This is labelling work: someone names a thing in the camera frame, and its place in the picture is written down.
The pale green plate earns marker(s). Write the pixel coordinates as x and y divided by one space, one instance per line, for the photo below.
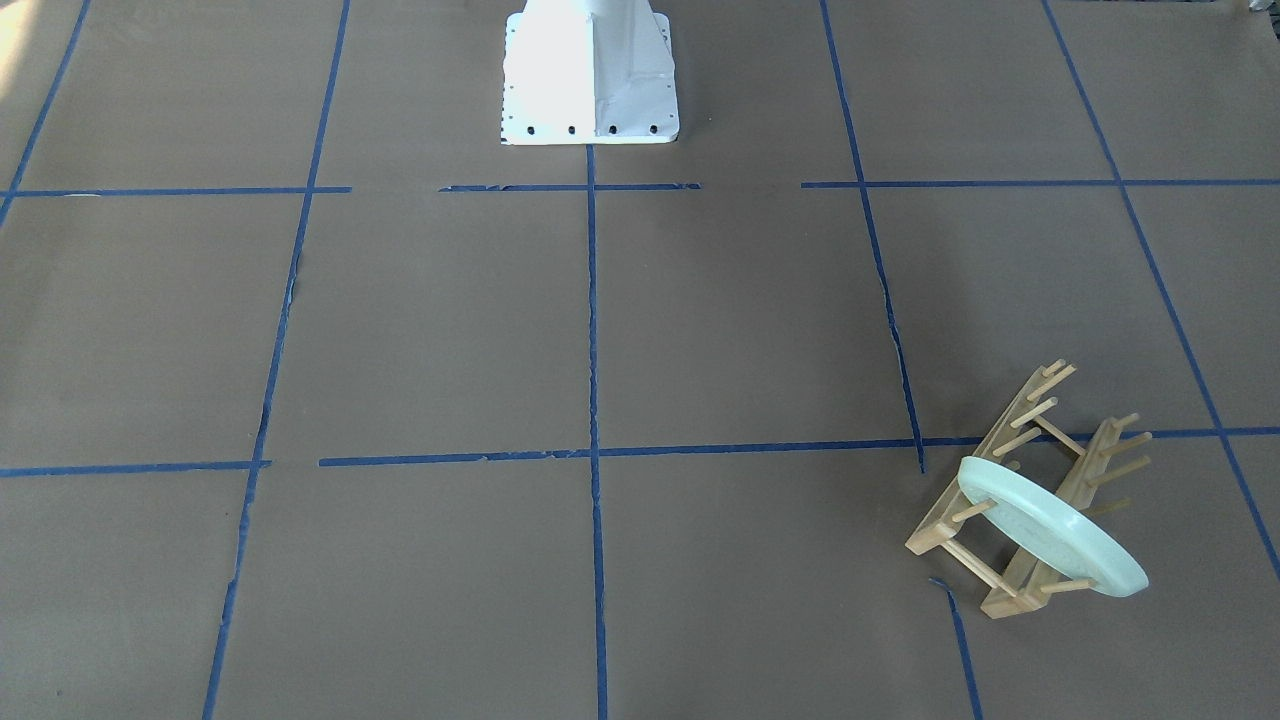
1050 529

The wooden dish rack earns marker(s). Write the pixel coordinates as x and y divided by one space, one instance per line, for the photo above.
1027 584

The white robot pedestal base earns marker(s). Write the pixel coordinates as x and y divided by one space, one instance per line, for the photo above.
582 72

